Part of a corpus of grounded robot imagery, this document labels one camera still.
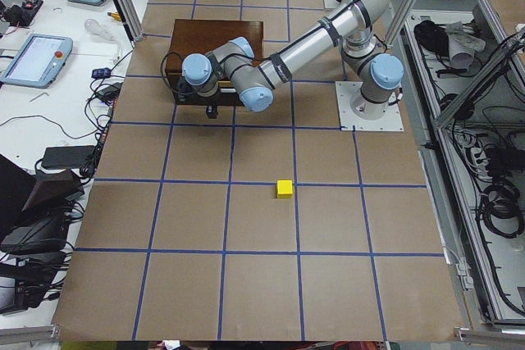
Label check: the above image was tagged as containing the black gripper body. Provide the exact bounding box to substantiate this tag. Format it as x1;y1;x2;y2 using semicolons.
196;83;221;107

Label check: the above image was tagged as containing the yellow block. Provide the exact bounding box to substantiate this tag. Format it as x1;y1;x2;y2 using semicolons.
276;180;294;199

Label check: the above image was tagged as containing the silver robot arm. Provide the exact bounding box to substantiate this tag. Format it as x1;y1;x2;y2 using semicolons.
174;0;404;120

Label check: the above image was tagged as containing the dark wooden drawer cabinet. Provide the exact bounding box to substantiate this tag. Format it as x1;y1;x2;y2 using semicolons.
160;19;263;90

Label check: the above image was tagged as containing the small blue black device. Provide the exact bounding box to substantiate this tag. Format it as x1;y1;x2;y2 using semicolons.
91;67;112;80

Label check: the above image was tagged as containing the gold brass cylinder tool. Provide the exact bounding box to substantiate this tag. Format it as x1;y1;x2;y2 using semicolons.
107;12;122;21

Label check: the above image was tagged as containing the clear light bulb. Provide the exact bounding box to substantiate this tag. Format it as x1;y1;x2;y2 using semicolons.
84;19;114;41

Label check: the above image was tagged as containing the near blue teach pendant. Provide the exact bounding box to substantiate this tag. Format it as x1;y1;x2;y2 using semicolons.
1;34;73;89

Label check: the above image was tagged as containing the black laptop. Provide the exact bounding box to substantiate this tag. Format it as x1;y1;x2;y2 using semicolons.
1;156;84;240

